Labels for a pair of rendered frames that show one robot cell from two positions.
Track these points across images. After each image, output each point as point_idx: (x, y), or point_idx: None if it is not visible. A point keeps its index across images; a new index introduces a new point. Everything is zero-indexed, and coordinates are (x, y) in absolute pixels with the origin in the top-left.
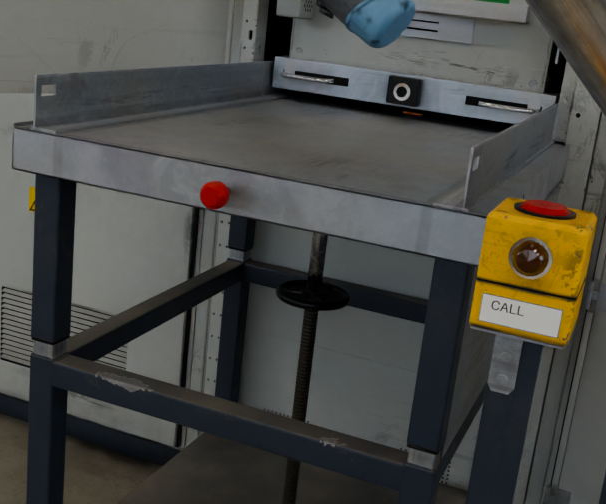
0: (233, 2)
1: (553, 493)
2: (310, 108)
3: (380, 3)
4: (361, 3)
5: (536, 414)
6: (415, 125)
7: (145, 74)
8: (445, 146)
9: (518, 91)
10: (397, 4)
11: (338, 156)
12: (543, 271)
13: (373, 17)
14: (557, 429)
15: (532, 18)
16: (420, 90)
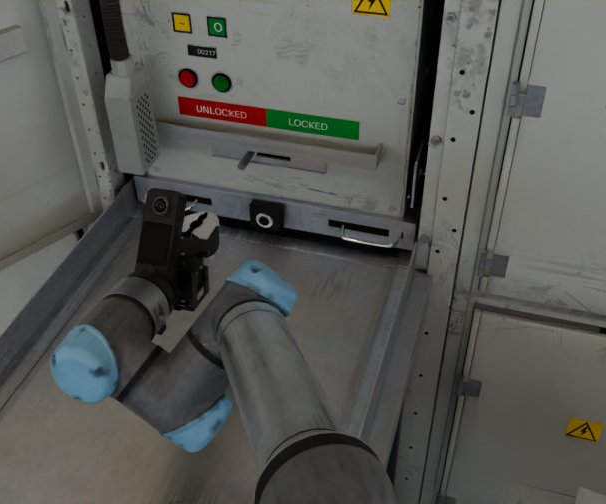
0: (75, 136)
1: (442, 495)
2: None
3: (189, 434)
4: (169, 434)
5: (423, 448)
6: (281, 265)
7: None
8: (304, 353)
9: (378, 218)
10: (208, 432)
11: (190, 472)
12: None
13: (185, 445)
14: (441, 457)
15: (384, 153)
16: (282, 215)
